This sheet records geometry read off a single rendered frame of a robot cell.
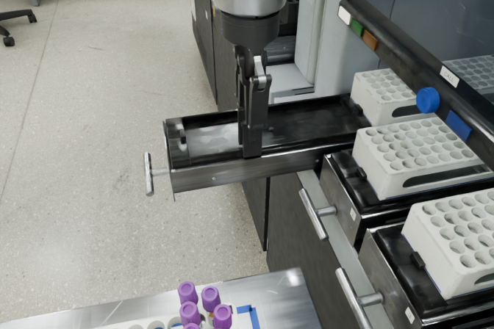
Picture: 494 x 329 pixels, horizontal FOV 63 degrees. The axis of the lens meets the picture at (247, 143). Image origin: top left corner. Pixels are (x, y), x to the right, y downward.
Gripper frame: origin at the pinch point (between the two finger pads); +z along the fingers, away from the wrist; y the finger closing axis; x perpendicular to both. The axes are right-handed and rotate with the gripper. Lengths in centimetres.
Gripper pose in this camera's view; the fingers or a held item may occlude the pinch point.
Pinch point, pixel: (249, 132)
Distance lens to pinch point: 64.0
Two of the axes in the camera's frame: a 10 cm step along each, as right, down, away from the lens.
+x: -9.7, 1.5, -1.8
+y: -2.4, -6.3, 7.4
